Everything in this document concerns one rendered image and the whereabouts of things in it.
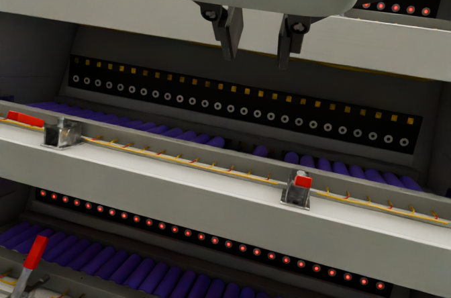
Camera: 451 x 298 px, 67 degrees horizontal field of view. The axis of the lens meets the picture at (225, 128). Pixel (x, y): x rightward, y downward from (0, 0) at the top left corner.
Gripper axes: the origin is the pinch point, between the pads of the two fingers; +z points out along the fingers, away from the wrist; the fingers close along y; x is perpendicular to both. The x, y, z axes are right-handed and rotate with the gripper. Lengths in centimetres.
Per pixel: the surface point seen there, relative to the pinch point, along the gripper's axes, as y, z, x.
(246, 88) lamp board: -4.1, 26.0, 8.2
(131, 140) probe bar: -14.5, 17.8, -5.1
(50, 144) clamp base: -21.8, 14.7, -8.3
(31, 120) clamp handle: -20.9, 9.5, -7.2
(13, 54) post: -37.4, 19.9, 4.0
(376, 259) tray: 13.0, 14.7, -11.4
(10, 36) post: -37.4, 18.2, 5.7
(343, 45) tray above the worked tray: 6.7, 10.9, 7.4
